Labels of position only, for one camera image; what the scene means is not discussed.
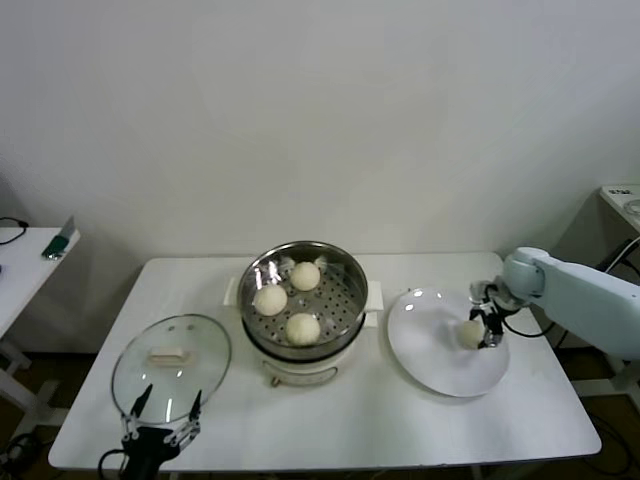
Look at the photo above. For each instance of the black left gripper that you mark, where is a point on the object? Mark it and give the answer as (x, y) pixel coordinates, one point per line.
(147, 450)

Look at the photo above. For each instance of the clear round tape roll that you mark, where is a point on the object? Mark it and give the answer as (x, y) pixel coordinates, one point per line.
(634, 207)

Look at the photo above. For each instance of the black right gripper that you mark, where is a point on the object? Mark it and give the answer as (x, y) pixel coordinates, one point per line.
(502, 302)

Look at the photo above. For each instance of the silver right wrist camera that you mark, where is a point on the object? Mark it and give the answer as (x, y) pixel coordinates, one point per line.
(479, 291)

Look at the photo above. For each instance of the white electric cooker base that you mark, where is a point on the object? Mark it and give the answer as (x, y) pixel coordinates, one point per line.
(300, 372)

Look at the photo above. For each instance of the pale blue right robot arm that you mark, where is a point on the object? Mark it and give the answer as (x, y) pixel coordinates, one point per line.
(575, 295)

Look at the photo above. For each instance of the white steamed baozi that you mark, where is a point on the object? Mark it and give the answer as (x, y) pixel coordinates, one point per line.
(302, 329)
(305, 276)
(270, 300)
(470, 335)

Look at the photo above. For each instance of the black power adapter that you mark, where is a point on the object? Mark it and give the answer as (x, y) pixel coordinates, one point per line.
(617, 252)

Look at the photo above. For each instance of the perforated steel steamer basket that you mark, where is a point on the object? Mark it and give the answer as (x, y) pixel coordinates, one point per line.
(345, 305)

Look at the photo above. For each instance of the white round plate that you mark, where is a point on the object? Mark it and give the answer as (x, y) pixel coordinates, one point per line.
(425, 340)

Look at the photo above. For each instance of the white side table with tool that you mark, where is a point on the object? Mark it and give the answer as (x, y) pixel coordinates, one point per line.
(25, 280)

